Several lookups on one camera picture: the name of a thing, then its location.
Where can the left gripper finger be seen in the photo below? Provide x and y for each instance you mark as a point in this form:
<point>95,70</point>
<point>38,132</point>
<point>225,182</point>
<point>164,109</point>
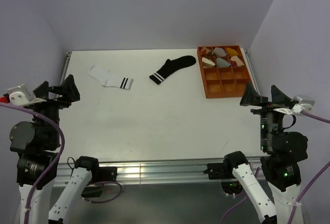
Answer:
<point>42,90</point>
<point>69,90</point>

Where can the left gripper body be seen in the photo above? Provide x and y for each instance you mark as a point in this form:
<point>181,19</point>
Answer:
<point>51,108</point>

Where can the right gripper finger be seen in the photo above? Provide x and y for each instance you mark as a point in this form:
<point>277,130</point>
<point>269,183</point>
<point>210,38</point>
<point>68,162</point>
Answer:
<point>278,97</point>
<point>252,97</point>

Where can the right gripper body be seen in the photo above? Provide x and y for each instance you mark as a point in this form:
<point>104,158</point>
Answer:
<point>269,121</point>

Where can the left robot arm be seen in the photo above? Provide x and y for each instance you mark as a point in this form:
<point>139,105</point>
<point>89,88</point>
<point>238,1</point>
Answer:
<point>39,144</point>

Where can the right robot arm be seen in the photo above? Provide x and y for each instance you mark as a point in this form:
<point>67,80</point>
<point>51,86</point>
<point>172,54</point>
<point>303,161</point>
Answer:
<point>283,150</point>

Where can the orange compartment tray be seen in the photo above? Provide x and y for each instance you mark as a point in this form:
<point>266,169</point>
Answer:
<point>225,82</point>

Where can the pink maroon rolled sock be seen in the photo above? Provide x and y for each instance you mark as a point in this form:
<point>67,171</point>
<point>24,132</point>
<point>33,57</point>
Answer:
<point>236,62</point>

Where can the grey teal rolled sock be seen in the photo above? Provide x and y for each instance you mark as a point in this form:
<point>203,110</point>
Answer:
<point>222,63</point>

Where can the yellow rolled sock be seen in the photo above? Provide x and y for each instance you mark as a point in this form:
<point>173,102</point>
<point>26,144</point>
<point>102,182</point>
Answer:
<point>231,52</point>

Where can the white brown rolled sock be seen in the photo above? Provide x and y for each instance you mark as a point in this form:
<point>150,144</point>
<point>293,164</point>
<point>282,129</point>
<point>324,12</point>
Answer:
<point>208,63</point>

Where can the grey white rolled sock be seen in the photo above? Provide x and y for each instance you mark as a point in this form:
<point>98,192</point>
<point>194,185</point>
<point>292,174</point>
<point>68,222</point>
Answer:
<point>218,51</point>

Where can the brown orange rolled sock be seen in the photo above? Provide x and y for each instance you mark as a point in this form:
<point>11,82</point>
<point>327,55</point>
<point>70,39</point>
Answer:
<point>206,52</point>

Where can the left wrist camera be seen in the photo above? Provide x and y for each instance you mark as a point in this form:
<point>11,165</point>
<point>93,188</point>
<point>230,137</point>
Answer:
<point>20,95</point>

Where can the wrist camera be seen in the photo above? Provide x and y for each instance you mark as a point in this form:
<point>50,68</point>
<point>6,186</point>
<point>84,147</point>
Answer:
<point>20,95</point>
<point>304,103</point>

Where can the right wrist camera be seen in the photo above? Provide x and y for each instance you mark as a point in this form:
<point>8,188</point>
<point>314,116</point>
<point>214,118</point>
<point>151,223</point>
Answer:
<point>304,103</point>

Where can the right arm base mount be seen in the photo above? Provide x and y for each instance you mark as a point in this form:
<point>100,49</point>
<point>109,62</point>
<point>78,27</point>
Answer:
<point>218,171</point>

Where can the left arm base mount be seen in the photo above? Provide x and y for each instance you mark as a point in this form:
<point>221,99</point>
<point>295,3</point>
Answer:
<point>104,174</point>

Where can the aluminium front rail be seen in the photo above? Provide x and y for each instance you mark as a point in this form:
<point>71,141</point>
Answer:
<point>162,172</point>

